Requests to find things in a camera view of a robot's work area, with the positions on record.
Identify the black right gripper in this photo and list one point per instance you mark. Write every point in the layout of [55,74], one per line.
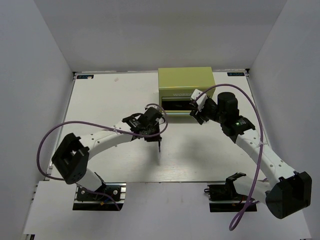
[199,116]

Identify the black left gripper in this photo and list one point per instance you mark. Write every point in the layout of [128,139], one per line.
[154,139]

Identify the green metal tool chest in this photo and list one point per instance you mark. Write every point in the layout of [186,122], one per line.
[176,85]

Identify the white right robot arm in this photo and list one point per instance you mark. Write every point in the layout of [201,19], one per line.
[286,191]

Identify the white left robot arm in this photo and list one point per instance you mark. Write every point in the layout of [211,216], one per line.
[74,152]

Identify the right corner label sticker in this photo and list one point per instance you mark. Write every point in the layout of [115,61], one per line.
[236,74]

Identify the corner label sticker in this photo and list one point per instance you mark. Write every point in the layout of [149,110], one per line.
[236,74]
[85,76]

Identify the left corner label sticker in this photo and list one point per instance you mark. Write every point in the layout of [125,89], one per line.
[85,76]

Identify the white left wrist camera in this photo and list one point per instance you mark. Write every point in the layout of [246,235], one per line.
[152,105]

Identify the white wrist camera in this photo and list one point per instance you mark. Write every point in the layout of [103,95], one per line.
[198,99]
[152,105]

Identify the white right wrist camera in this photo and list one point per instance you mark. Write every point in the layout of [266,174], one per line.
[198,99]

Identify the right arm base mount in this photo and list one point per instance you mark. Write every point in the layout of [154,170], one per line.
[222,200]

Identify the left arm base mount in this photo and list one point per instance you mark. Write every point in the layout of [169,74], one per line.
[111,200]

